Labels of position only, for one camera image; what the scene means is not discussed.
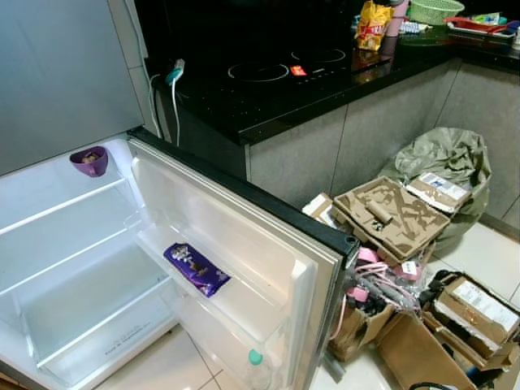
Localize grey fridge main door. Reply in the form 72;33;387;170
126;128;360;390

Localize water bottle teal cap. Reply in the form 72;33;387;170
240;349;274;390

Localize grey fridge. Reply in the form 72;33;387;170
0;0;360;390

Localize grey fridge freezer door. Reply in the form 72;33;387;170
0;0;149;178

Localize grey-green rubbish bag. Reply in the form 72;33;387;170
382;127;493;253

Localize white labelled box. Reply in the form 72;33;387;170
405;171;473;215

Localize labelled cardboard box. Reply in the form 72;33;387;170
427;272;520;366

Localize moulded cardboard tray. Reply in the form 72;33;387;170
333;175;453;266

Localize grey kitchen cabinets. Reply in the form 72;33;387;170
244;61;520;236

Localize red tray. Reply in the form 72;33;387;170
443;15;520;38

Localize brown cardboard box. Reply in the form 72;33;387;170
325;244;425;363
375;313;482;390

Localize small white box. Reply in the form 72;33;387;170
302;193;344;234

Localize green basket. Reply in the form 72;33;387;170
406;0;466;25

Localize pink bottle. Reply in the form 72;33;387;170
388;0;410;38

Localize yellow snack bag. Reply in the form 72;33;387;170
355;0;393;52

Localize black kitchen counter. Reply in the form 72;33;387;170
134;0;520;147

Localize purple chocolate bar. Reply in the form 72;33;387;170
162;242;232;298

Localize teal charger plug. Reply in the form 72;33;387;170
167;58;187;87

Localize purple bowl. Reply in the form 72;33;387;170
69;146;110;178

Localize pink straps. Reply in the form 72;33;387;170
336;247;420;340

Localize white charger cable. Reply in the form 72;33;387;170
149;73;183;149

